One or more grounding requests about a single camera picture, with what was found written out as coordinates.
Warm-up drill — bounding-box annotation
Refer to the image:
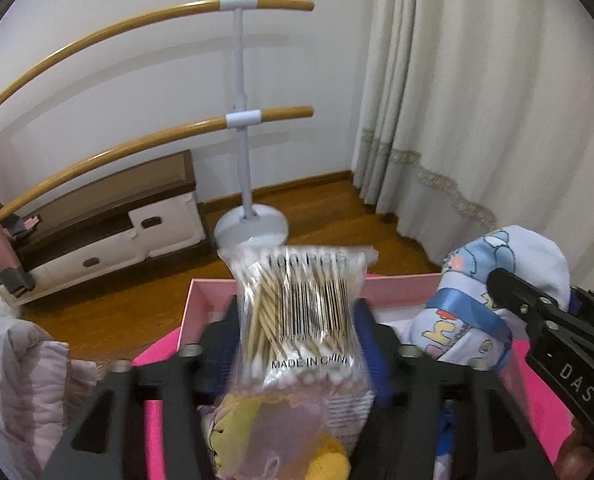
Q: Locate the pale pink striped cloth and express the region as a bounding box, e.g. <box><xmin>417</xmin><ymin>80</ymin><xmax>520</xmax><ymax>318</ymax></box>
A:
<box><xmin>0</xmin><ymin>310</ymin><xmax>104</xmax><ymax>480</ymax></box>

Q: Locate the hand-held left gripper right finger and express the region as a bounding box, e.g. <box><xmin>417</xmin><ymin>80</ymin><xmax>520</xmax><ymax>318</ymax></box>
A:
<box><xmin>354</xmin><ymin>297</ymin><xmax>560</xmax><ymax>480</ymax></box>

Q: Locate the yellow scrunchie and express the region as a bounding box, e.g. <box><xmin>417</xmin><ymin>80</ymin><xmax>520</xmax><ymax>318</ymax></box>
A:
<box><xmin>212</xmin><ymin>397</ymin><xmax>352</xmax><ymax>480</ymax></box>

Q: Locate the pink grey strap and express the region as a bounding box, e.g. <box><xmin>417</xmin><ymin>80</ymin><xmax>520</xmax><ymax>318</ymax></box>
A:
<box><xmin>4</xmin><ymin>214</ymin><xmax>43</xmax><ymax>240</ymax></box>

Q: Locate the bright pink tablecloth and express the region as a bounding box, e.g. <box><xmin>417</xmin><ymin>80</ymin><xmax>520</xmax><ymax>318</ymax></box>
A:
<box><xmin>131</xmin><ymin>334</ymin><xmax>580</xmax><ymax>480</ymax></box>

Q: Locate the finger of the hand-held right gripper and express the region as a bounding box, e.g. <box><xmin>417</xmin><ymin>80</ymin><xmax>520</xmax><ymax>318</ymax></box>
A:
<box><xmin>486</xmin><ymin>267</ymin><xmax>574</xmax><ymax>332</ymax></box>

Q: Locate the grey hanging cloth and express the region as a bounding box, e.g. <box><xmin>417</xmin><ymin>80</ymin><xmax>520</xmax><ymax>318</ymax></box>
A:
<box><xmin>0</xmin><ymin>262</ymin><xmax>36</xmax><ymax>294</ymax></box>

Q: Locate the cream pleated curtain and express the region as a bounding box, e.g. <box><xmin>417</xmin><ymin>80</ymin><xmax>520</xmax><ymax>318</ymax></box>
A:
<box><xmin>352</xmin><ymin>0</ymin><xmax>594</xmax><ymax>301</ymax></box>

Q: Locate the pink cardboard box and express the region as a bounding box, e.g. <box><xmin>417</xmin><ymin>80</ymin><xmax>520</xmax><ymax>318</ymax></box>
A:
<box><xmin>177</xmin><ymin>272</ymin><xmax>578</xmax><ymax>468</ymax></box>

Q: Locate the blue printed cloth with ribbon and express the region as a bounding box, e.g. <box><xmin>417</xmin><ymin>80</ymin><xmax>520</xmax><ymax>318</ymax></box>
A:
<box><xmin>394</xmin><ymin>225</ymin><xmax>572</xmax><ymax>480</ymax></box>

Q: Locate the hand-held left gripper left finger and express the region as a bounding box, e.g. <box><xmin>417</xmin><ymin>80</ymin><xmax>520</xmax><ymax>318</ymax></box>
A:
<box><xmin>42</xmin><ymin>304</ymin><xmax>240</xmax><ymax>480</ymax></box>

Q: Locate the pink organza pouch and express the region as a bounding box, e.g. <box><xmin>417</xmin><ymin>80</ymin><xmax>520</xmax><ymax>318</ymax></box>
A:
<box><xmin>211</xmin><ymin>394</ymin><xmax>328</xmax><ymax>480</ymax></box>

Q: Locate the wooden ballet barre white stand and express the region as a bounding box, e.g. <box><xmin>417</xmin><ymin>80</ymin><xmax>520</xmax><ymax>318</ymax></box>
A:
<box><xmin>0</xmin><ymin>0</ymin><xmax>316</xmax><ymax>261</ymax></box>

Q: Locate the cotton swab packet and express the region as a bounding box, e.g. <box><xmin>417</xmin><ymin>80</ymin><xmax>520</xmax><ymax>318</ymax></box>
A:
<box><xmin>218</xmin><ymin>245</ymin><xmax>379</xmax><ymax>463</ymax></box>

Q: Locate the dark-topped white low cabinet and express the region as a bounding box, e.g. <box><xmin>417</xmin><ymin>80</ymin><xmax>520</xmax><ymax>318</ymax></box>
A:
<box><xmin>0</xmin><ymin>149</ymin><xmax>212</xmax><ymax>307</ymax></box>

